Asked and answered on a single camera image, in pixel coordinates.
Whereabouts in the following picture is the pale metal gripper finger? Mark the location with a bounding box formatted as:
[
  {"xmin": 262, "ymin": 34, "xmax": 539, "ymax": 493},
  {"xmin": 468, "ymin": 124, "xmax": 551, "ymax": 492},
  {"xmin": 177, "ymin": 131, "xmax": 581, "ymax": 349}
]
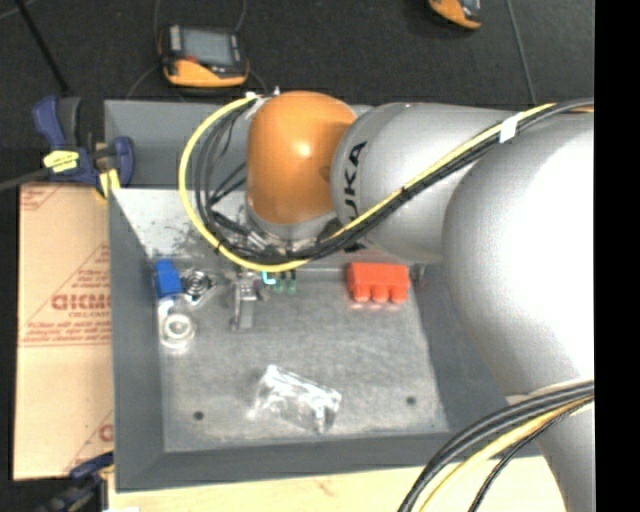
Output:
[
  {"xmin": 240, "ymin": 282, "xmax": 258, "ymax": 331},
  {"xmin": 229, "ymin": 281, "xmax": 243, "ymax": 332}
]

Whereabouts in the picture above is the shiny metal round piece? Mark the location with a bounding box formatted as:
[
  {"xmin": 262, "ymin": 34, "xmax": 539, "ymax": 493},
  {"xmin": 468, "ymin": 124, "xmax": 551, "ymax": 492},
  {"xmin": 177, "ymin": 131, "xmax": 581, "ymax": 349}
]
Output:
[{"xmin": 179, "ymin": 268, "xmax": 219, "ymax": 307}]

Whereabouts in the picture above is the grey metal bin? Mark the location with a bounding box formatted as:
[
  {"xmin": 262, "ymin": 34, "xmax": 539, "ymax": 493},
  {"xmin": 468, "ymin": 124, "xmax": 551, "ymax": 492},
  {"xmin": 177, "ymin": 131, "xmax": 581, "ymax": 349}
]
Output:
[{"xmin": 103, "ymin": 98, "xmax": 544, "ymax": 492}]

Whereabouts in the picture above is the blue block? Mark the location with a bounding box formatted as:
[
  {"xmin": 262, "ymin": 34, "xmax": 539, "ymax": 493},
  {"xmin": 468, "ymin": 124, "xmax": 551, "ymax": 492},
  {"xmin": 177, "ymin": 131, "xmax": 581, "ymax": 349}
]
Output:
[{"xmin": 153, "ymin": 259, "xmax": 184, "ymax": 302}]

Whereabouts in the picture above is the clear plastic bag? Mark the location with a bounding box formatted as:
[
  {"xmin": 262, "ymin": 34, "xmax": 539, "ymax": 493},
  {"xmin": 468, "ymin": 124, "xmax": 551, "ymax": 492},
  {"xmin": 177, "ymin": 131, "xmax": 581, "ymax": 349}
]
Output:
[{"xmin": 246, "ymin": 364, "xmax": 344, "ymax": 435}]

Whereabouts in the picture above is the red block with three bumps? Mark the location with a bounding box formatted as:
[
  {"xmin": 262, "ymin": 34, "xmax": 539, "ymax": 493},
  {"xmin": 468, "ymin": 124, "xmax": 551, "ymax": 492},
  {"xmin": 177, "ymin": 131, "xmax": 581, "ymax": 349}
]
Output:
[{"xmin": 345, "ymin": 261, "xmax": 413, "ymax": 306}]

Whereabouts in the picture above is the brown cardboard board red print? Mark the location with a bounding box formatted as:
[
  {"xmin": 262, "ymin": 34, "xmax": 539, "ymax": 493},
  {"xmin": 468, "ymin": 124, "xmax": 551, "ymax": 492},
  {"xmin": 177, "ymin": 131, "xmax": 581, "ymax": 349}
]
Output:
[{"xmin": 10, "ymin": 181, "xmax": 116, "ymax": 482}]

